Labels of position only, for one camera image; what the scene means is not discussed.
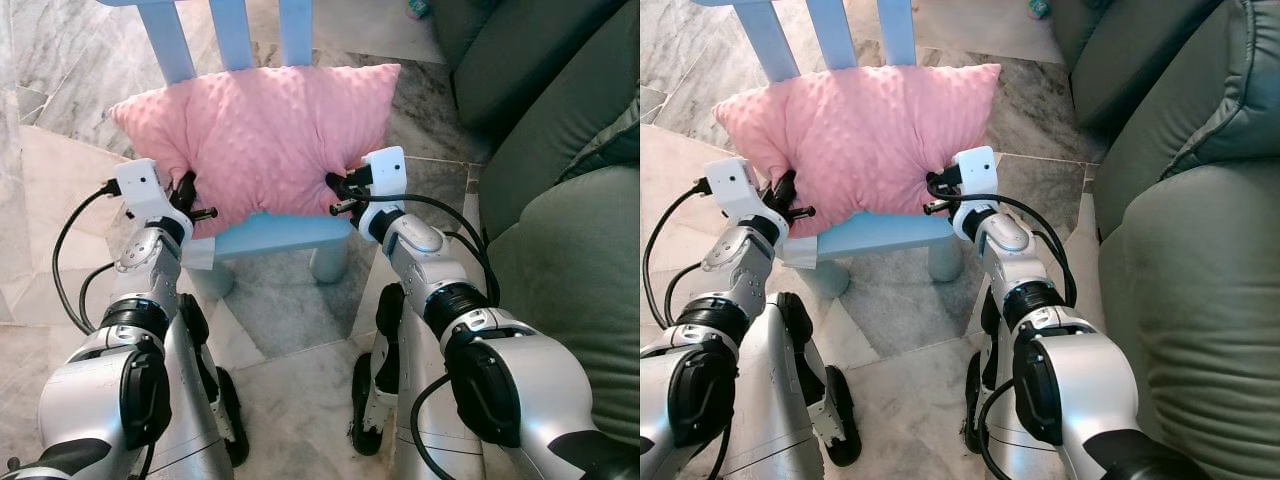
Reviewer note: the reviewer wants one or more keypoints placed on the silver robot leg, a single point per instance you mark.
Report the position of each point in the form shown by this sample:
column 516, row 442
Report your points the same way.
column 1000, row 450
column 425, row 350
column 195, row 400
column 790, row 400

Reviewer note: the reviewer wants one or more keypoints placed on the light blue child chair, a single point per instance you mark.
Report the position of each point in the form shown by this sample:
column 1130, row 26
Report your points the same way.
column 870, row 235
column 270, row 235

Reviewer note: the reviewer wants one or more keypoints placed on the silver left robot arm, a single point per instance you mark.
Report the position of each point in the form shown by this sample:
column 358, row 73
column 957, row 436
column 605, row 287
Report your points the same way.
column 90, row 400
column 662, row 392

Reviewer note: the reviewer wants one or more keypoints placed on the pink dotted plush pillow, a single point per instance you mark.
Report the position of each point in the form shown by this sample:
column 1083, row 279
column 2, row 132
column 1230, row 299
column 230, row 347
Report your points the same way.
column 260, row 130
column 860, row 130

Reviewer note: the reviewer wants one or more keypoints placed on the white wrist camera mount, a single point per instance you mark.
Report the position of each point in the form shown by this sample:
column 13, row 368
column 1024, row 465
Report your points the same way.
column 388, row 170
column 978, row 170
column 140, row 185
column 735, row 185

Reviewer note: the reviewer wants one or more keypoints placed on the silver left robot leg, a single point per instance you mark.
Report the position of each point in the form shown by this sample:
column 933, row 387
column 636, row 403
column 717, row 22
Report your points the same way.
column 790, row 400
column 195, row 400

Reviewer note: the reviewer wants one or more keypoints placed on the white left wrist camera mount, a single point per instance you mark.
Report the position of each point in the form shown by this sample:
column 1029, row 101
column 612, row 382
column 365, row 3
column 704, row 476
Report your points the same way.
column 140, row 185
column 735, row 185

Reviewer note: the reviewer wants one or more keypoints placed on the silver right robot leg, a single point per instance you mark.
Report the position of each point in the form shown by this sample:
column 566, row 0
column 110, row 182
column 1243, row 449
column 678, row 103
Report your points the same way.
column 1000, row 450
column 425, row 350

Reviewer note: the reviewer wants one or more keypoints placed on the small green pink toy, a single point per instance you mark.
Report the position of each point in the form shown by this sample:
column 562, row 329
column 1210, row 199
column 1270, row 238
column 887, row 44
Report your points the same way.
column 1039, row 9
column 418, row 9

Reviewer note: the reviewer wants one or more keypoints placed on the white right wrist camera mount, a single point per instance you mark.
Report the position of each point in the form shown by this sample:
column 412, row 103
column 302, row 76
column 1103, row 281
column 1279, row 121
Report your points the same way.
column 388, row 170
column 978, row 170

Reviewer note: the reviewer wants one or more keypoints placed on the grey-green leather sofa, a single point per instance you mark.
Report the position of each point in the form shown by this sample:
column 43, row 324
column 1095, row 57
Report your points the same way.
column 1190, row 300
column 570, row 260

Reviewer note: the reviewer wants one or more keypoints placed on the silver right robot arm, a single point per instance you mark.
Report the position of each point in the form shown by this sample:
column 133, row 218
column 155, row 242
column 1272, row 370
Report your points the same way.
column 540, row 380
column 1090, row 380

